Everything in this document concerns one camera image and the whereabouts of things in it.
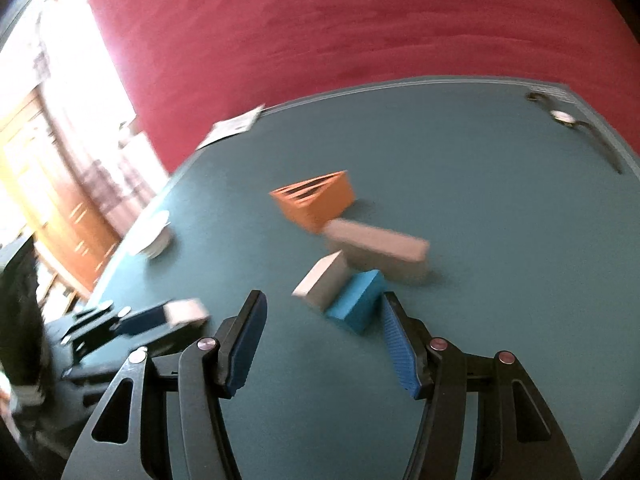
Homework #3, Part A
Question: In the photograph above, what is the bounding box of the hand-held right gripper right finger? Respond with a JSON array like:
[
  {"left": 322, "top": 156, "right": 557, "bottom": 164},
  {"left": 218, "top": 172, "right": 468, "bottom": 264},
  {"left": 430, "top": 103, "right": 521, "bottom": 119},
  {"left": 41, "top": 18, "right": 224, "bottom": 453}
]
[{"left": 381, "top": 291, "right": 583, "bottom": 480}]

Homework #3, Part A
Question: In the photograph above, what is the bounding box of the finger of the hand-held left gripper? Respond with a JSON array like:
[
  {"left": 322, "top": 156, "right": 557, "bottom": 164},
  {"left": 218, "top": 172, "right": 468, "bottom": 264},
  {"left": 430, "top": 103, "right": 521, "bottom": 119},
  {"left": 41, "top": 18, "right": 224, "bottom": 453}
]
[
  {"left": 72, "top": 301, "right": 171, "bottom": 337},
  {"left": 60, "top": 325, "right": 203, "bottom": 361}
]

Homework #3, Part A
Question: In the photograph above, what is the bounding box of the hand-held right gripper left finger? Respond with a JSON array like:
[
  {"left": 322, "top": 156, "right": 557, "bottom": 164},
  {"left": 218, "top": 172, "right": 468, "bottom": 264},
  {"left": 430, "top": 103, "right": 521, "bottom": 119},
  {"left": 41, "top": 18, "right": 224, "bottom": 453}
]
[{"left": 60, "top": 289, "right": 268, "bottom": 480}]

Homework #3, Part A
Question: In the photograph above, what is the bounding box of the beige wooden block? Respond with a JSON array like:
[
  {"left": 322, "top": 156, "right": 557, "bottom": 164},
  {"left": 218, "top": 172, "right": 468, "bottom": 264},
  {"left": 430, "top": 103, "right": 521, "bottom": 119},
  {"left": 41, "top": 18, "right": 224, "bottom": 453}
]
[{"left": 165, "top": 298, "right": 210, "bottom": 327}]

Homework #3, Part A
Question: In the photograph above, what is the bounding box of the blue block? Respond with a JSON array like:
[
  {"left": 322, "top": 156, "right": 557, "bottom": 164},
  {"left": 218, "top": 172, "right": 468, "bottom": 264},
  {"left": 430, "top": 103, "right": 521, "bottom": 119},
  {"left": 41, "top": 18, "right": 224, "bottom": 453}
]
[{"left": 325, "top": 269, "right": 387, "bottom": 336}]

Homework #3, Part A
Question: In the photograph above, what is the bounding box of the white ribbed round cap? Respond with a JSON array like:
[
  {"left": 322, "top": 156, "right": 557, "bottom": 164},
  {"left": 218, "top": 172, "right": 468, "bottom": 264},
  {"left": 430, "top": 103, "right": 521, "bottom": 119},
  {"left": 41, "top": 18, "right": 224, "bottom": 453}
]
[{"left": 131, "top": 210, "right": 172, "bottom": 260}]

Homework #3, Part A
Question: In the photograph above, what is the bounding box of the white charger adapter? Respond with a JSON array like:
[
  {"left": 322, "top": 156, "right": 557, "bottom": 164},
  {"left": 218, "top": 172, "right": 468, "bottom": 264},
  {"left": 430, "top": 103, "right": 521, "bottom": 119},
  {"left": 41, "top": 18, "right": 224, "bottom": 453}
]
[{"left": 292, "top": 250, "right": 351, "bottom": 311}]

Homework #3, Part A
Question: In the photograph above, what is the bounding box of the brown long block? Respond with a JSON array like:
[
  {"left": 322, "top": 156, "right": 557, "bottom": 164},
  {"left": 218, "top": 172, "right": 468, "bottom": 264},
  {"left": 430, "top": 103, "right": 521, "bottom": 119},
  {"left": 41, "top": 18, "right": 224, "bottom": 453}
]
[{"left": 322, "top": 218, "right": 431, "bottom": 287}]

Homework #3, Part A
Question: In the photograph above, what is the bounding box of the orange hollow triangular block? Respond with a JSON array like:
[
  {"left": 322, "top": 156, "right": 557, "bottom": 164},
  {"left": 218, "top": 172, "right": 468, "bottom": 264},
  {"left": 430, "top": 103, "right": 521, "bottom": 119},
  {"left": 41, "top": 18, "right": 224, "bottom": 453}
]
[{"left": 269, "top": 170, "right": 356, "bottom": 234}]

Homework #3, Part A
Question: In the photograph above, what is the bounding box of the wooden cabinet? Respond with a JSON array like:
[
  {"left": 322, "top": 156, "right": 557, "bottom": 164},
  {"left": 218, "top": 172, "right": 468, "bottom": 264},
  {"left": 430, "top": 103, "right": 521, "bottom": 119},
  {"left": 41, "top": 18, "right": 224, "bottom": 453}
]
[{"left": 0, "top": 90, "right": 121, "bottom": 301}]

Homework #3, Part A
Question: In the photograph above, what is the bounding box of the patterned curtain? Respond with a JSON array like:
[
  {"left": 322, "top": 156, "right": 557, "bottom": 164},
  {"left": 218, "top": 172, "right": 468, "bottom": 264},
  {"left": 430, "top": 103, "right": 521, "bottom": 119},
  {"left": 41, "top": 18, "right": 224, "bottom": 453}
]
[{"left": 30, "top": 10, "right": 171, "bottom": 241}]

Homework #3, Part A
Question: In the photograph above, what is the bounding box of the green table mat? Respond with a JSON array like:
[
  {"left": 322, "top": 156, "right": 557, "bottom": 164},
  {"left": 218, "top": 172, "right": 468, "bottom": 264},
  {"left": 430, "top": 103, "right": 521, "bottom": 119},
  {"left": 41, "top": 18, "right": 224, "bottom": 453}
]
[{"left": 65, "top": 76, "right": 640, "bottom": 480}]

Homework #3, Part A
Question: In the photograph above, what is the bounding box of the white paper sheet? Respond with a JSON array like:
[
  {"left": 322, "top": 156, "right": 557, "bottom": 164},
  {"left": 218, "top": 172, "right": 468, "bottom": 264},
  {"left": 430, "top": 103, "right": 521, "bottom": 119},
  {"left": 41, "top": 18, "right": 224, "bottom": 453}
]
[{"left": 196, "top": 105, "right": 265, "bottom": 151}]

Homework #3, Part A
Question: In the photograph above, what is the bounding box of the bright window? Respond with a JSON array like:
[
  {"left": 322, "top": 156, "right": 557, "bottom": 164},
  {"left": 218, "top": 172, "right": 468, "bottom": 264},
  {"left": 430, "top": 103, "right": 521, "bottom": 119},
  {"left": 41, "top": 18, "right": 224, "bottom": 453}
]
[{"left": 40, "top": 0, "right": 136, "bottom": 126}]

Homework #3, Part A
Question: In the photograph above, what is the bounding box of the black wristwatch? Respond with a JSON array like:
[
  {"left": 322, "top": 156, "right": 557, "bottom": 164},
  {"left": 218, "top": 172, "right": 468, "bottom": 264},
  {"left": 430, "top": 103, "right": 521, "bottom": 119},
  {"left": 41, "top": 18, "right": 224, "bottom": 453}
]
[{"left": 526, "top": 91, "right": 623, "bottom": 175}]

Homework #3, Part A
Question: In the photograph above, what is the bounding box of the red quilted blanket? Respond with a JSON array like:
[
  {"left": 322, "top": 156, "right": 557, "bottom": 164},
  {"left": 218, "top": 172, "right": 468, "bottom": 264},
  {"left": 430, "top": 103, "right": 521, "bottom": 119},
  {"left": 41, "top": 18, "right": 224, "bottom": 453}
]
[{"left": 80, "top": 0, "right": 640, "bottom": 171}]

